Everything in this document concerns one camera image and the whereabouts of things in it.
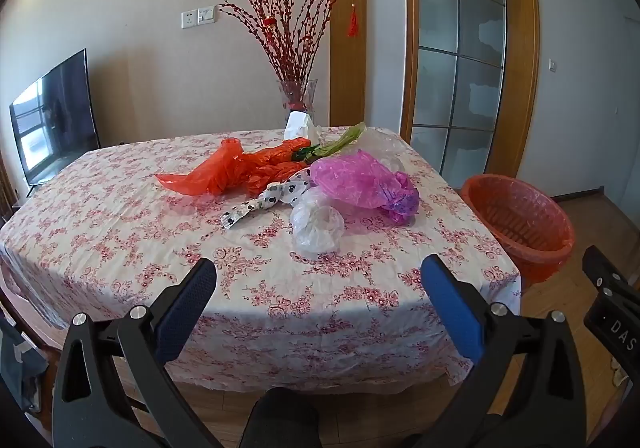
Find clear plastic bag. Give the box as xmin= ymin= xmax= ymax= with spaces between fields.
xmin=291 ymin=188 xmax=346 ymax=254
xmin=357 ymin=127 xmax=405 ymax=174

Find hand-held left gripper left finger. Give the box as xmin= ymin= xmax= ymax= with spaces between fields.
xmin=52 ymin=257 xmax=221 ymax=448

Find pink plastic bag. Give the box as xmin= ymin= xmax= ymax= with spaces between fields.
xmin=309 ymin=151 xmax=421 ymax=227

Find green vegetable stalk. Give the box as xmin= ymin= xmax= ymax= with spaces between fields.
xmin=292 ymin=122 xmax=367 ymax=162

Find white tissue paper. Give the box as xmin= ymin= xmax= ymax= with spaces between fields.
xmin=284 ymin=111 xmax=323 ymax=139

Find glass vase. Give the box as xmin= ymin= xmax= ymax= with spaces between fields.
xmin=277 ymin=78 xmax=319 ymax=129

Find flat orange plastic bag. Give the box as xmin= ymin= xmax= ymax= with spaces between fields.
xmin=155 ymin=138 xmax=251 ymax=196

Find polka dot ribbon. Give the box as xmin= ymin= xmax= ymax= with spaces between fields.
xmin=221 ymin=168 xmax=315 ymax=229

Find floral tablecloth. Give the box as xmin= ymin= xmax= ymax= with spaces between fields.
xmin=0 ymin=125 xmax=523 ymax=391

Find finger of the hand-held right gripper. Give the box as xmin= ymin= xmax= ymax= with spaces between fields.
xmin=582 ymin=245 xmax=628 ymax=296

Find wooden table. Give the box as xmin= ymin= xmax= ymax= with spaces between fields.
xmin=0 ymin=273 xmax=481 ymax=434

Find frosted glass door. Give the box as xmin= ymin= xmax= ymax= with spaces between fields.
xmin=401 ymin=0 xmax=542 ymax=190

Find wooden wall trim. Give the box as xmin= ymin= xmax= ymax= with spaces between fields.
xmin=328 ymin=0 xmax=368 ymax=127

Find orange plastic waste basket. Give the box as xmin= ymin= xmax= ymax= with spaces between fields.
xmin=460 ymin=173 xmax=576 ymax=285

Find red berry branches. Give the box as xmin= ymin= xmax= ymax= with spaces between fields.
xmin=217 ymin=0 xmax=343 ymax=104

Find black flat television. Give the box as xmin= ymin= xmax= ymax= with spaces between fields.
xmin=10 ymin=48 xmax=102 ymax=187

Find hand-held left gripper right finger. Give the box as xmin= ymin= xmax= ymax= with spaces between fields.
xmin=420 ymin=254 xmax=588 ymax=448

